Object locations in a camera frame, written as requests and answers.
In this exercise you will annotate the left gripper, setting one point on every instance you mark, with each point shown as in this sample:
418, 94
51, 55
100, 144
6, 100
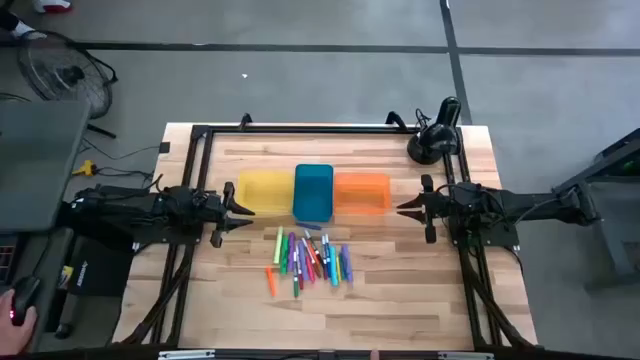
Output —
210, 210

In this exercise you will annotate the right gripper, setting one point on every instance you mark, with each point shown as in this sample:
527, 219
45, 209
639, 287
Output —
440, 210

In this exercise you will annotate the light green highlighter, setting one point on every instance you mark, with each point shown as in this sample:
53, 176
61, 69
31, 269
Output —
278, 245

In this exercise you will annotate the purple Sharpie marker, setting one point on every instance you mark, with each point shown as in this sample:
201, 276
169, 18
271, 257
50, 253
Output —
291, 247

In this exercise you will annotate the blue highlighter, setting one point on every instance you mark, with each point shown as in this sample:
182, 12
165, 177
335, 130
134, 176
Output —
308, 226

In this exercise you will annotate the purple highlighter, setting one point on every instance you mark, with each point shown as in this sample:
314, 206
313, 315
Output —
347, 262

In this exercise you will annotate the green dry-erase marker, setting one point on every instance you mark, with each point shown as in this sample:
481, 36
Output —
296, 280

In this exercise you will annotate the pink highlighter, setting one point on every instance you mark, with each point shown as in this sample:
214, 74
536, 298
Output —
310, 272

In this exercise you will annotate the yellow highlighter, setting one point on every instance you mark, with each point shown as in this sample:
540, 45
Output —
339, 272

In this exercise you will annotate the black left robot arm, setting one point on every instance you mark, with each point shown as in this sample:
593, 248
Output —
125, 207

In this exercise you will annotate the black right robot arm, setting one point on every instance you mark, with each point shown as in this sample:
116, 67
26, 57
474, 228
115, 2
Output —
525, 202

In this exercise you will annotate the yellow plastic bin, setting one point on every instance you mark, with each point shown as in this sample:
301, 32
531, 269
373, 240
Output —
265, 192

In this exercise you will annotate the orange plastic bin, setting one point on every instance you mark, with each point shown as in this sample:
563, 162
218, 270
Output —
361, 192

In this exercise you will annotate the blue plastic bin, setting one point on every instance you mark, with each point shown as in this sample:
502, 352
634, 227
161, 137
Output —
313, 192

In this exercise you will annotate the black desk lamp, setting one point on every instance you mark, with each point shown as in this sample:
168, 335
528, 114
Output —
435, 135

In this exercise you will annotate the black table clamp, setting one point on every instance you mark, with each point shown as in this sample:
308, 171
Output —
245, 120
395, 119

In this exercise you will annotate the small black square block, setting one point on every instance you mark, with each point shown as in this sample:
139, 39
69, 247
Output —
164, 147

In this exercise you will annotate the black Husky box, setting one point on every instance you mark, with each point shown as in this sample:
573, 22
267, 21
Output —
95, 272

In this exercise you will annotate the yellow power plug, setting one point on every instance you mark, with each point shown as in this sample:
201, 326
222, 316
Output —
86, 168

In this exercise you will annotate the dark grey desk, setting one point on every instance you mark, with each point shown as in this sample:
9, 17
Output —
47, 260

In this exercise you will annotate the grey metal stand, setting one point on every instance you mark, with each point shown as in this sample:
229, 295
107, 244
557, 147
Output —
615, 210

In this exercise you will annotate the grey computer monitor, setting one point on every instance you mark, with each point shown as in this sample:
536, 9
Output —
40, 165

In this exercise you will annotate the green object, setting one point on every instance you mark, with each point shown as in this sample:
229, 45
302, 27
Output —
631, 167

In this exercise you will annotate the black floor fan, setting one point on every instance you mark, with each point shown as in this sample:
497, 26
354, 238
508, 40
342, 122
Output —
65, 75

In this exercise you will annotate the black computer mouse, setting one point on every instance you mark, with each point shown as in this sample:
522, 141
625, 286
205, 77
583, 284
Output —
25, 295

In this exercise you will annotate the black keyboard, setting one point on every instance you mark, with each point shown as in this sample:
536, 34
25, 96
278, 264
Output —
6, 257

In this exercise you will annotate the person's hand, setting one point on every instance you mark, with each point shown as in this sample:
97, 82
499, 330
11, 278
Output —
12, 335

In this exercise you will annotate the person's shoe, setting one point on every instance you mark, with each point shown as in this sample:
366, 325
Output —
22, 29
52, 5

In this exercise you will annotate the silver mounting bracket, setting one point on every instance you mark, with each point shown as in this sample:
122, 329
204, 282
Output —
466, 356
186, 355

